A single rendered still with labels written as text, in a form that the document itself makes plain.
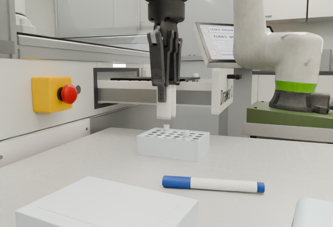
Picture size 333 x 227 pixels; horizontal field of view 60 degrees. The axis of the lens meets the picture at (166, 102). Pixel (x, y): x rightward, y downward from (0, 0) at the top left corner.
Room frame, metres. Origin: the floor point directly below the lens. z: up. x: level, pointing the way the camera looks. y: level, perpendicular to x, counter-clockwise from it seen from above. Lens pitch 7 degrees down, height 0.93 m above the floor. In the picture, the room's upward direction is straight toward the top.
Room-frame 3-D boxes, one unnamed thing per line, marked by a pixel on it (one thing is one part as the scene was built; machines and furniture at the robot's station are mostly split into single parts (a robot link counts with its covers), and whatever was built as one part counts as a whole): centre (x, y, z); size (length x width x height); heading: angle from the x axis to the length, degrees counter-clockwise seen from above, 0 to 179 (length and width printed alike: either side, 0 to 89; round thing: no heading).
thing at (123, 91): (0.88, 0.04, 0.86); 0.40 x 0.26 x 0.06; 71
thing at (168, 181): (0.38, -0.06, 0.77); 0.14 x 0.02 x 0.02; 80
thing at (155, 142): (0.56, -0.01, 0.78); 0.12 x 0.08 x 0.04; 67
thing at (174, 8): (0.60, 0.00, 1.01); 0.08 x 0.07 x 0.09; 157
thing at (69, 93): (0.59, 0.20, 0.88); 0.04 x 0.03 x 0.04; 161
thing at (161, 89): (0.57, 0.01, 0.88); 0.03 x 0.01 x 0.05; 157
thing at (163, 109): (0.59, 0.01, 0.86); 0.03 x 0.01 x 0.07; 67
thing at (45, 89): (0.60, 0.23, 0.88); 0.07 x 0.05 x 0.07; 161
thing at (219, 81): (0.81, -0.16, 0.87); 0.29 x 0.02 x 0.11; 161
